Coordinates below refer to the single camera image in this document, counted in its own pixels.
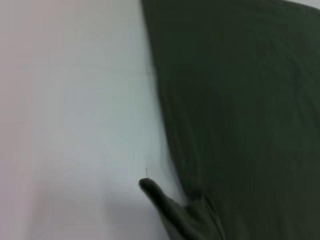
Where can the dark green t-shirt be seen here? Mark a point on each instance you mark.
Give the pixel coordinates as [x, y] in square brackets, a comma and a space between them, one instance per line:
[237, 112]

